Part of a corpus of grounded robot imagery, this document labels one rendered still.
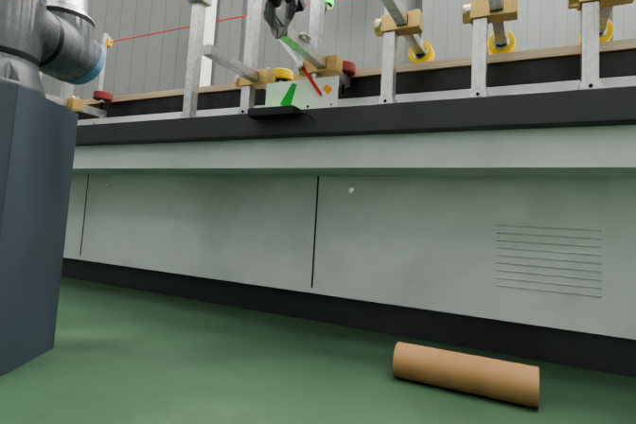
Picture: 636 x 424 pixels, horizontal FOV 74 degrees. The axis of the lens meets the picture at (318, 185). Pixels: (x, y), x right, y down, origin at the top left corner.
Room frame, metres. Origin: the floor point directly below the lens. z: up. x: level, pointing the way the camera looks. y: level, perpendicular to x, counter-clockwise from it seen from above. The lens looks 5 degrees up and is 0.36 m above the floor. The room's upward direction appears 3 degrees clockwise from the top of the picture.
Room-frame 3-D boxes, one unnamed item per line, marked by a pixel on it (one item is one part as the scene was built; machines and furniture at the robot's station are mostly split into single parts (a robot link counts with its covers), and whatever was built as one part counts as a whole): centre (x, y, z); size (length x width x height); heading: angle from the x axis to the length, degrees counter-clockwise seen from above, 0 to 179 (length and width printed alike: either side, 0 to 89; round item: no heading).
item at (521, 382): (0.98, -0.35, 0.04); 0.30 x 0.08 x 0.08; 64
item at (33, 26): (0.98, 0.75, 0.79); 0.17 x 0.15 x 0.18; 171
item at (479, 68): (1.11, -0.41, 0.89); 0.03 x 0.03 x 0.48; 64
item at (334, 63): (1.32, 0.01, 0.85); 0.13 x 0.06 x 0.05; 64
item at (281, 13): (1.03, 0.12, 0.86); 0.06 x 0.03 x 0.09; 154
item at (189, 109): (1.56, 0.49, 0.93); 0.05 x 0.04 x 0.45; 64
